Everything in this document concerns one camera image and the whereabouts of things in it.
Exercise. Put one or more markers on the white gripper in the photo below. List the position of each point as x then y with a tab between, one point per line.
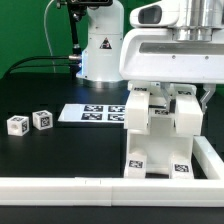
151	54

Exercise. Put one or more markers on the white chair seat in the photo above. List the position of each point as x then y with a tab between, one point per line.
159	141

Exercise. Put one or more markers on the white cube nut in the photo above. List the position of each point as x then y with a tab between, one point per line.
18	125
42	119

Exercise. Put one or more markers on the white cube nut front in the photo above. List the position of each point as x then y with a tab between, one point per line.
18	125

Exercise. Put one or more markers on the white long chair back bar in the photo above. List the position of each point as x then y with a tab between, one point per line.
143	96

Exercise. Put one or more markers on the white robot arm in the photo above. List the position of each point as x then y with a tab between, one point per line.
197	21

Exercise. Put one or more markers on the white tag base sheet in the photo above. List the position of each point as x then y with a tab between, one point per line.
96	113

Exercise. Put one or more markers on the white L-shaped fence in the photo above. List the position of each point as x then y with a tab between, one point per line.
207	192

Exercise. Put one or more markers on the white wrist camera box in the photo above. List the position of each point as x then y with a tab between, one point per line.
164	13

